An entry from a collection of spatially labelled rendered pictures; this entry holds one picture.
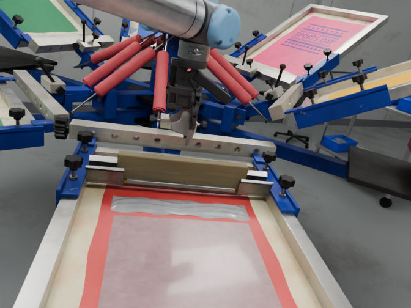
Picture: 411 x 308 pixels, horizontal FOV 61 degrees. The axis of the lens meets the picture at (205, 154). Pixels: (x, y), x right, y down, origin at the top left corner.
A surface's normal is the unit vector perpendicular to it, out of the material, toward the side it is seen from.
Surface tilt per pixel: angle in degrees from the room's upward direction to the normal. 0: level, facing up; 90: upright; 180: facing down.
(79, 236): 0
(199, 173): 90
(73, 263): 0
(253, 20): 90
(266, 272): 0
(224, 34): 90
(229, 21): 90
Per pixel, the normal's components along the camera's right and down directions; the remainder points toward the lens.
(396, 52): 0.36, 0.43
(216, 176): 0.13, 0.42
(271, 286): 0.18, -0.90
